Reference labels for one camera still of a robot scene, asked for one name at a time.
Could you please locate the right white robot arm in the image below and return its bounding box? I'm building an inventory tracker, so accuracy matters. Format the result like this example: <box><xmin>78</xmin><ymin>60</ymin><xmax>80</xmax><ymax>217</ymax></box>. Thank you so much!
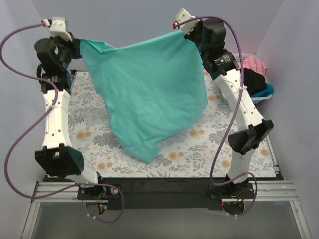
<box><xmin>178</xmin><ymin>16</ymin><xmax>274</xmax><ymax>196</ymax></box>

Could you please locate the teal t shirt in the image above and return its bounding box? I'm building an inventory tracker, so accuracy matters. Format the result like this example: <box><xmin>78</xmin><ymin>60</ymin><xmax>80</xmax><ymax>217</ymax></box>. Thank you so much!
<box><xmin>80</xmin><ymin>30</ymin><xmax>208</xmax><ymax>163</ymax></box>

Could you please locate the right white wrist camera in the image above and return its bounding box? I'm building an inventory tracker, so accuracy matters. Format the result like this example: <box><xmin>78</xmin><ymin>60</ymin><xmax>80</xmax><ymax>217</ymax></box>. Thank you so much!
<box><xmin>172</xmin><ymin>8</ymin><xmax>200</xmax><ymax>35</ymax></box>

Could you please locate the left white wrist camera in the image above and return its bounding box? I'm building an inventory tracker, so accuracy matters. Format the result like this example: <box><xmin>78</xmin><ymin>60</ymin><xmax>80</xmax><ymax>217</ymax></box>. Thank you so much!
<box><xmin>41</xmin><ymin>16</ymin><xmax>73</xmax><ymax>42</ymax></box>

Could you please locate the blue t shirt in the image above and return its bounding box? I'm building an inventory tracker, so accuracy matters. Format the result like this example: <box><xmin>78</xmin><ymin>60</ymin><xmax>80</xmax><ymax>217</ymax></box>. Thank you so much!
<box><xmin>251</xmin><ymin>83</ymin><xmax>274</xmax><ymax>98</ymax></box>

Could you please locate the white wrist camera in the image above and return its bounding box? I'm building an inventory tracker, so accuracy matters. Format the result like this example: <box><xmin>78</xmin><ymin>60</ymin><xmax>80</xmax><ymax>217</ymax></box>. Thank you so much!
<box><xmin>172</xmin><ymin>8</ymin><xmax>200</xmax><ymax>35</ymax></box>
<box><xmin>41</xmin><ymin>16</ymin><xmax>73</xmax><ymax>42</ymax></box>

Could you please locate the floral table cloth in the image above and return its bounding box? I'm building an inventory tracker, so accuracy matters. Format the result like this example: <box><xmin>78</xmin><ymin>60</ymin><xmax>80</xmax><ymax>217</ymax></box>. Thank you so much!
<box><xmin>44</xmin><ymin>69</ymin><xmax>278</xmax><ymax>178</ymax></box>

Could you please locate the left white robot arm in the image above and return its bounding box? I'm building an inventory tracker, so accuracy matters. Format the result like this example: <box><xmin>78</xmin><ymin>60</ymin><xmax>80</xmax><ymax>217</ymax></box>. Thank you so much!
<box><xmin>34</xmin><ymin>36</ymin><xmax>98</xmax><ymax>187</ymax></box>

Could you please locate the black t shirt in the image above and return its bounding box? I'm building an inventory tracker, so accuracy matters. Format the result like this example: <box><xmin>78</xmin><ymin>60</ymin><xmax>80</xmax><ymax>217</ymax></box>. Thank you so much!
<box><xmin>244</xmin><ymin>68</ymin><xmax>266</xmax><ymax>96</ymax></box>

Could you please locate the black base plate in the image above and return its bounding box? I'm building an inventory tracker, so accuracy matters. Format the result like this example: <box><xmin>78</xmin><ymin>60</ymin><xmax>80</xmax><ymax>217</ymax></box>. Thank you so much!
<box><xmin>77</xmin><ymin>177</ymin><xmax>256</xmax><ymax>211</ymax></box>

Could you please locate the aluminium frame rail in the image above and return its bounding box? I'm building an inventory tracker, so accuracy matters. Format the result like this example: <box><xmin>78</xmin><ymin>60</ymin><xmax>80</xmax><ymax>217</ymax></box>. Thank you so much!
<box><xmin>22</xmin><ymin>180</ymin><xmax>311</xmax><ymax>239</ymax></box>

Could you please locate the pink t shirt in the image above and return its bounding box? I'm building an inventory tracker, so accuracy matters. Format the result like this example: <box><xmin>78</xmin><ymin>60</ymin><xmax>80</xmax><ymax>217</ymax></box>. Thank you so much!
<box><xmin>243</xmin><ymin>56</ymin><xmax>267</xmax><ymax>76</ymax></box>

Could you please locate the white plastic laundry basket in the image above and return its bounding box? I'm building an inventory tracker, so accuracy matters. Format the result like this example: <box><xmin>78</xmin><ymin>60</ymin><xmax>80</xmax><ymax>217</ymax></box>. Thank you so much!
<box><xmin>242</xmin><ymin>53</ymin><xmax>272</xmax><ymax>104</ymax></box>

